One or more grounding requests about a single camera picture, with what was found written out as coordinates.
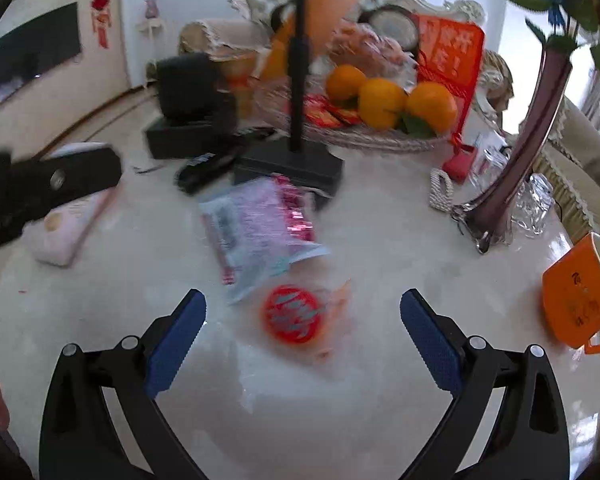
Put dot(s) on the white tissue pack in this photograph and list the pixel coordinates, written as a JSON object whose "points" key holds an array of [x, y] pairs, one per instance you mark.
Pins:
{"points": [[57, 238]]}

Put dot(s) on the round red candy wrapper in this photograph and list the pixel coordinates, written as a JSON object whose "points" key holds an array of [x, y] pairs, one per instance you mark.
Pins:
{"points": [[310, 322]]}

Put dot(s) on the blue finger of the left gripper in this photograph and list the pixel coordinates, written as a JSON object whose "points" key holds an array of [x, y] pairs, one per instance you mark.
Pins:
{"points": [[30, 188]]}

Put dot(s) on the orange ceramic mug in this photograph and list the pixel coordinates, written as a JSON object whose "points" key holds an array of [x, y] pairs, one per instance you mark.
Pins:
{"points": [[571, 295]]}

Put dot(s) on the red chinese knot decoration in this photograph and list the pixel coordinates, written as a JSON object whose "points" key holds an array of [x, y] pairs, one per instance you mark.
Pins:
{"points": [[101, 21]]}

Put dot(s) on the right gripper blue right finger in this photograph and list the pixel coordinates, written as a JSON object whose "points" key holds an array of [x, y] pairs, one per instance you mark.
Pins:
{"points": [[529, 438]]}

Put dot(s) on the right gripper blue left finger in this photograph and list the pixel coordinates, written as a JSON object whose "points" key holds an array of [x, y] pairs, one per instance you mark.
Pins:
{"points": [[78, 439]]}

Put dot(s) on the purple glass flower vase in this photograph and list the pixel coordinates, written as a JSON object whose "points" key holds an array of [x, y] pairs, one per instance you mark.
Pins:
{"points": [[573, 24]]}

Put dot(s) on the wall mounted black television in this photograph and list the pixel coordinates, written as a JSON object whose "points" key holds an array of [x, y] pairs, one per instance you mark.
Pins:
{"points": [[36, 47]]}

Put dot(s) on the pink white snack bag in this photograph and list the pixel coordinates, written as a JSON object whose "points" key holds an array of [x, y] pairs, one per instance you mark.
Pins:
{"points": [[258, 230]]}

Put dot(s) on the oranges in fruit tray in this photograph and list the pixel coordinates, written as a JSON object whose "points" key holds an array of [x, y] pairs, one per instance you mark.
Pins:
{"points": [[381, 103]]}

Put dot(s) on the black phone stand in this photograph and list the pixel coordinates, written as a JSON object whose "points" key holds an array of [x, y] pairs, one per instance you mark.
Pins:
{"points": [[309, 165]]}

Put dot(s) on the beige fringed sofa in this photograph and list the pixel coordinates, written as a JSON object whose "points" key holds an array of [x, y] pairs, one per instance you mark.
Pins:
{"points": [[570, 160]]}

